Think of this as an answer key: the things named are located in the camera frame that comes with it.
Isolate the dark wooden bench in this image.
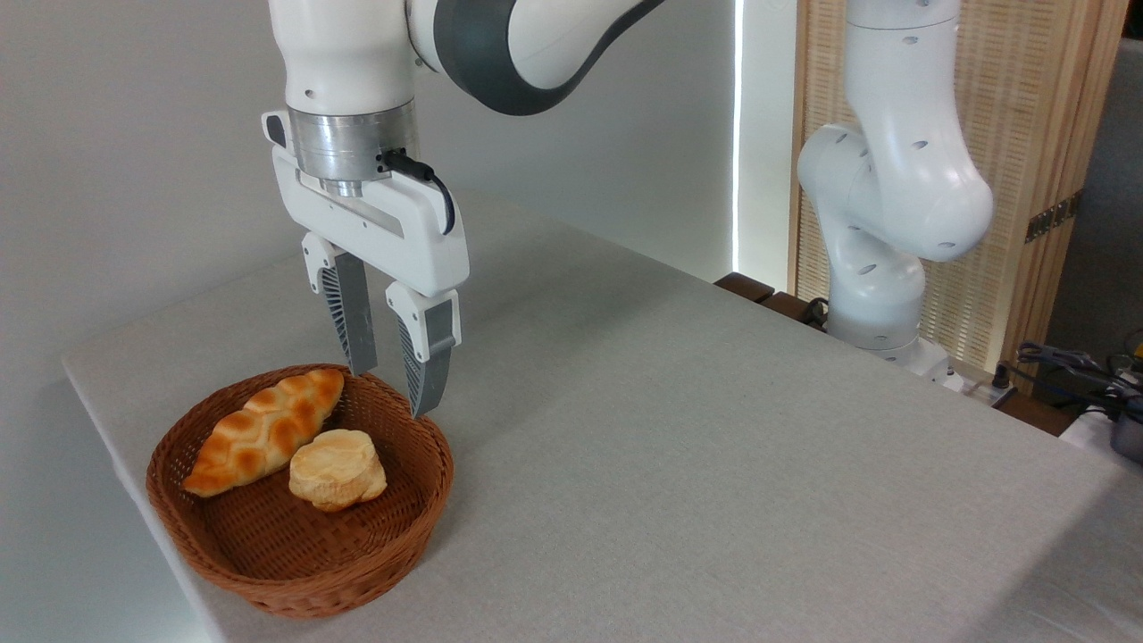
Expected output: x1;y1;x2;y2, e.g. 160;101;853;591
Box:
713;271;833;333

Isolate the long braided bread loaf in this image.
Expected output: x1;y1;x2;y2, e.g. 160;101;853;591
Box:
180;368;346;499

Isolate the round pale bread roll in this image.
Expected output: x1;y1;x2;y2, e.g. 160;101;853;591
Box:
288;428;389;514

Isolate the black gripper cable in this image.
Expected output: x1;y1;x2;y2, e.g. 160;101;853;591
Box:
377;148;457;237

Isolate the vertical white light strip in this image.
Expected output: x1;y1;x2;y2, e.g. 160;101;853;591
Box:
731;0;746;274

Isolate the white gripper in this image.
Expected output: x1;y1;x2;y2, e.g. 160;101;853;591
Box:
262;109;471;420

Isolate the black screen hinge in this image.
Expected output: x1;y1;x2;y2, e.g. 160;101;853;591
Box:
1024;189;1084;245

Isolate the bamboo slat folding screen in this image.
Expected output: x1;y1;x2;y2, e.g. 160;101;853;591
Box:
789;0;1131;396

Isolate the black cable bundle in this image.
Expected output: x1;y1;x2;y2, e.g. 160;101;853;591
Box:
993;332;1143;422

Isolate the brown wicker basket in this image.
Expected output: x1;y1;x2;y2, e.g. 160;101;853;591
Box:
146;363;455;621

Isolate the white power strip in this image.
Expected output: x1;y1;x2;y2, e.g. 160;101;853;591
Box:
945;370;1021;409

